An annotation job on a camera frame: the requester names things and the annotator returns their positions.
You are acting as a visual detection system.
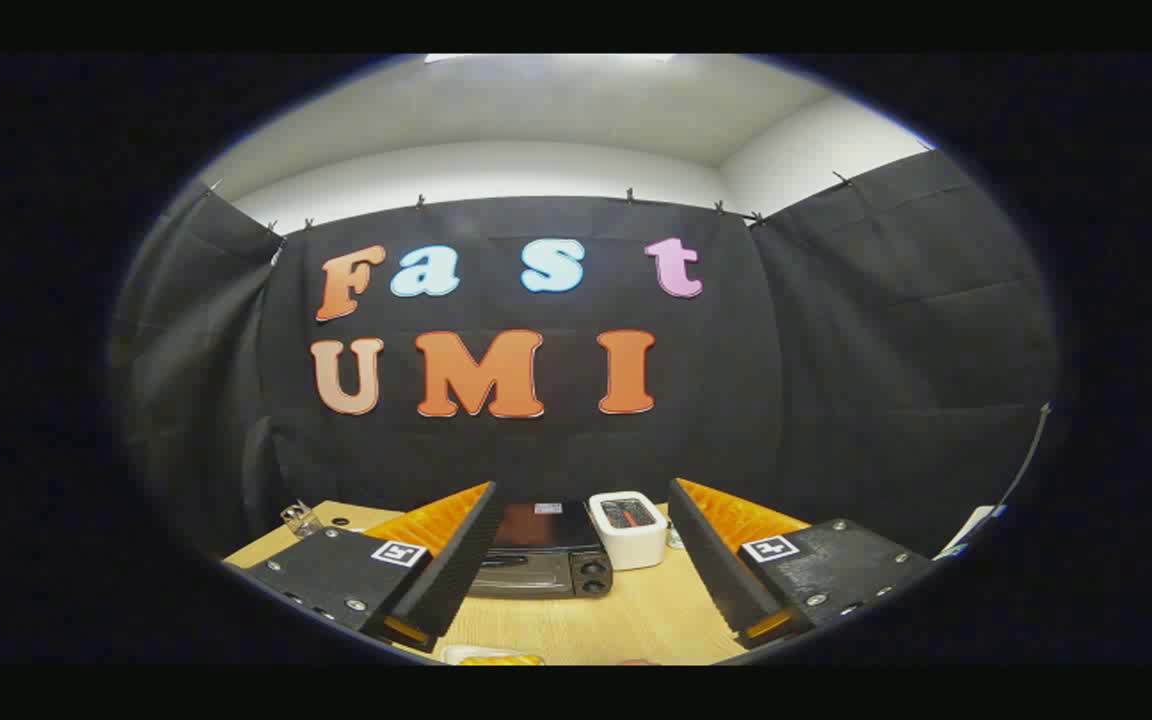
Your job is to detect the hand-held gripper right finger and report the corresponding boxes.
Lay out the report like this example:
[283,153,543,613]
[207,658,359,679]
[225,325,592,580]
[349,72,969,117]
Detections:
[668,478,937,649]

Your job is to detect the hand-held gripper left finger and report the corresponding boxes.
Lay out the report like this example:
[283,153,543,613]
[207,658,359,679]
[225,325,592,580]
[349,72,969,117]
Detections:
[241,481,502,656]

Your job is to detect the black toaster oven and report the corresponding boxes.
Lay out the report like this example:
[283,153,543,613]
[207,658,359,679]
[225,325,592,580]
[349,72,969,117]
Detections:
[466,500,615,601]

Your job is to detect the white bread toaster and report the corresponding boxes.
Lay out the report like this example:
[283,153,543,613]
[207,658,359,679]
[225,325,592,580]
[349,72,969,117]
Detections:
[588,490,669,571]

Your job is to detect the white plate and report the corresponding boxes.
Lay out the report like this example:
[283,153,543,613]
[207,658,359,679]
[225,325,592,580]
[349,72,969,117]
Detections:
[441,645,547,667]

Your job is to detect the black backdrop cloth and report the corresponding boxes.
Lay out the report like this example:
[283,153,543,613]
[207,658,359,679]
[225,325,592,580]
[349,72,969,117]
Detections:
[106,148,1062,561]

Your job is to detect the white device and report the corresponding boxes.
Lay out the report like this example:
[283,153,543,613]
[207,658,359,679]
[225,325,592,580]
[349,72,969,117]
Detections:
[934,505,1007,559]

